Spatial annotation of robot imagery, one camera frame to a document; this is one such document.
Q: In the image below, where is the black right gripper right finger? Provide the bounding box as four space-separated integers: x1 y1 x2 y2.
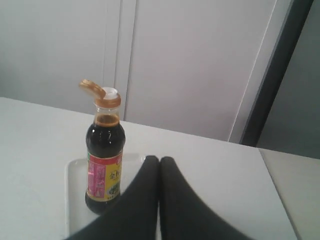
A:
159 156 250 240

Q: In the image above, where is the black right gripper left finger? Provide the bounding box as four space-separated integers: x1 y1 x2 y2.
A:
68 155 160 240

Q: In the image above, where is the soy sauce bottle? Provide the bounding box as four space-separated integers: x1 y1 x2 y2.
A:
79 79 126 215

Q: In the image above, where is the white plastic tray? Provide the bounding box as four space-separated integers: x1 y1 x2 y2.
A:
64 153 146 237

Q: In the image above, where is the white cabinet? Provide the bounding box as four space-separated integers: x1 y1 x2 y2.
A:
0 0 291 143

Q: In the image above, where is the dark vertical post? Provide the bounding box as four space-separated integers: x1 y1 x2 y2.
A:
239 0 314 147

